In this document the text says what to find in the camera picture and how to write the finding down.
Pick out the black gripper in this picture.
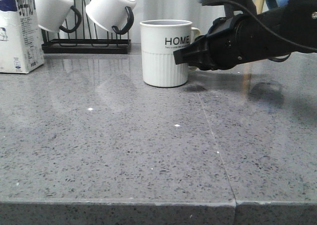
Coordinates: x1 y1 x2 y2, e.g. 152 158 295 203
173 14 259 70

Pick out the white mug black handle left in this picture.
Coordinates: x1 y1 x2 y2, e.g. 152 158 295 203
35 0 82 33

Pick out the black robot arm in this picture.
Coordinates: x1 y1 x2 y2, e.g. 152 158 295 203
173 0 317 70

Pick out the white mug black handle right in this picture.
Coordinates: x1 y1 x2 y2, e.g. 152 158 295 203
85 0 136 35

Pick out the black wire mug rack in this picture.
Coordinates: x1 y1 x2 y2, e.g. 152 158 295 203
42 0 131 54

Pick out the white blue milk carton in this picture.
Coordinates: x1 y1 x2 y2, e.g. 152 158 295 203
0 0 44 74

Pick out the white mug black handle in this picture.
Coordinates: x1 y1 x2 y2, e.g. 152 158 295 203
35 0 82 33
85 0 136 35

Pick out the black cable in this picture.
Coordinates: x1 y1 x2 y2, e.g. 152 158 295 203
202 0 317 63

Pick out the white ribbed HOME mug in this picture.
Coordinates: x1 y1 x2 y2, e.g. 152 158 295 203
140 19 201 88

